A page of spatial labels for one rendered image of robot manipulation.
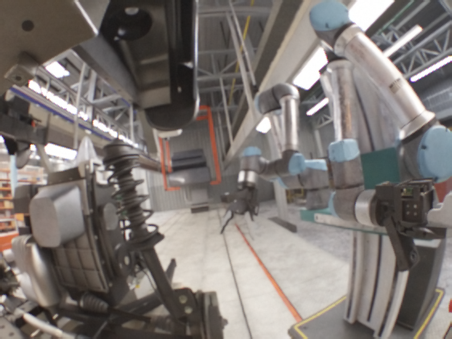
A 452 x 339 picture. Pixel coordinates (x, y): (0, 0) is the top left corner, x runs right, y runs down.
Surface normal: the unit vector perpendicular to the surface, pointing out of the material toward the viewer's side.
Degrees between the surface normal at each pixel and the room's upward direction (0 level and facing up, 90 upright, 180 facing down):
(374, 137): 90
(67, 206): 90
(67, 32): 180
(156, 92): 122
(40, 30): 180
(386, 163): 90
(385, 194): 90
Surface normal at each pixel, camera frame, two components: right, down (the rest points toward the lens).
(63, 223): 0.95, -0.17
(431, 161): -0.55, 0.15
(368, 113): -0.96, 0.13
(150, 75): 0.16, 0.65
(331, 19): -0.66, -0.08
